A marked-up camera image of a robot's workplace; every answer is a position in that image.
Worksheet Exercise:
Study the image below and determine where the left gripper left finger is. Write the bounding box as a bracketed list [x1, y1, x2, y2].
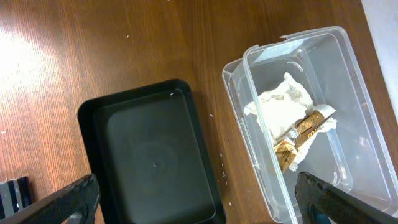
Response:
[1, 174, 101, 224]

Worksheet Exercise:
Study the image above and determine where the gold foil wrapper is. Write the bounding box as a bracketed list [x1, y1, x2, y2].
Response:
[274, 108, 336, 172]

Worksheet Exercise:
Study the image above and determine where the white napkin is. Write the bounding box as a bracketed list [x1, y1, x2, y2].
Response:
[244, 72, 337, 172]

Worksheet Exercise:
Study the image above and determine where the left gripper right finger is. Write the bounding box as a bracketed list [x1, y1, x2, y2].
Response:
[295, 172, 397, 224]

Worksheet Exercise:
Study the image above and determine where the black rectangular tray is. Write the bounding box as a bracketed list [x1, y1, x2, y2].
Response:
[77, 79, 226, 224]

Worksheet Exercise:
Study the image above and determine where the clear plastic bin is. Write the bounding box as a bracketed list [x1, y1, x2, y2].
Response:
[223, 26, 397, 223]

